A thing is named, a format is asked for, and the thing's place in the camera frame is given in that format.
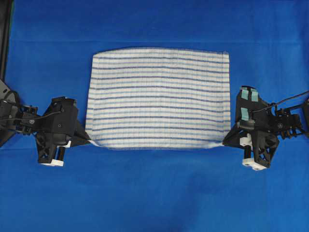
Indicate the blue white striped towel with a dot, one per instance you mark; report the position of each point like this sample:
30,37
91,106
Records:
158,98

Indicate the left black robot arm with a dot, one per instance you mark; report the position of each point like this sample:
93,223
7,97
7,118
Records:
14,116

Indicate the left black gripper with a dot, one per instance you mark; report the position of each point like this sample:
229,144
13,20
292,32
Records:
47,148

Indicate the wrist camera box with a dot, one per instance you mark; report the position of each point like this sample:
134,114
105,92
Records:
248,100
61,122

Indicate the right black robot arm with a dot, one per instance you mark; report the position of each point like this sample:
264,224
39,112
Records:
285,124

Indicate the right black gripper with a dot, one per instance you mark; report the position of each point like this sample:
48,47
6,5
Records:
259,144

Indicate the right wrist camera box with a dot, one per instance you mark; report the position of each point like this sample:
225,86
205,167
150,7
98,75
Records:
248,100

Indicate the blue table cloth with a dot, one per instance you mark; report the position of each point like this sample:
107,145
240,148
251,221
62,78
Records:
100,190

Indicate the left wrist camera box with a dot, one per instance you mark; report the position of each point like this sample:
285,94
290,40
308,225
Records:
61,122

